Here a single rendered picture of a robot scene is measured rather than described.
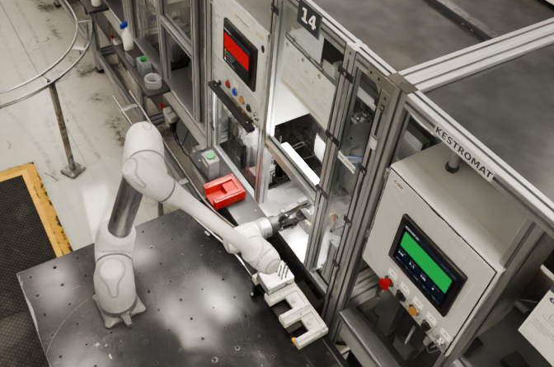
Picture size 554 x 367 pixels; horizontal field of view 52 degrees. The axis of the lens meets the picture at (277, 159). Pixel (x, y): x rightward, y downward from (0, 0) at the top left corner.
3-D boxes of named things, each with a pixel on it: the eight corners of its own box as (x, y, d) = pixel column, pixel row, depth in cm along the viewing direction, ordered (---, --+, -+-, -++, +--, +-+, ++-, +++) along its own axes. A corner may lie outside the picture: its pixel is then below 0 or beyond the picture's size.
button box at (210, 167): (200, 170, 276) (200, 152, 267) (215, 164, 279) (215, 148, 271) (208, 181, 271) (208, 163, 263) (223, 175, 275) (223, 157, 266)
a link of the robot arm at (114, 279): (98, 317, 236) (90, 289, 220) (97, 279, 248) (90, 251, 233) (138, 310, 239) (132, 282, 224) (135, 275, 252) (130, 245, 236)
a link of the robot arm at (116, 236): (91, 275, 245) (91, 234, 260) (129, 275, 252) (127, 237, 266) (127, 148, 198) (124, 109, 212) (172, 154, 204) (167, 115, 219)
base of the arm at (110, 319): (110, 337, 236) (108, 331, 232) (91, 297, 248) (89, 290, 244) (150, 318, 244) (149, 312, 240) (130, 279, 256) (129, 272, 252)
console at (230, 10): (208, 76, 254) (207, -18, 222) (261, 60, 266) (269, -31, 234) (255, 132, 230) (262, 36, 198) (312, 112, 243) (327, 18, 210)
